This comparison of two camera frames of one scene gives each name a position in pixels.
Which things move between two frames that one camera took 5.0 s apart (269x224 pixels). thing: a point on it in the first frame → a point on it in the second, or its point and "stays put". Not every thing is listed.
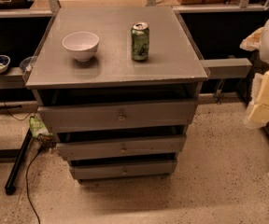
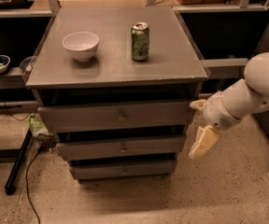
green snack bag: (37, 128) stays put
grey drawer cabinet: (118, 88) stays put
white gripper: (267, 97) → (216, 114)
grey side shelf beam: (227, 68) stays put
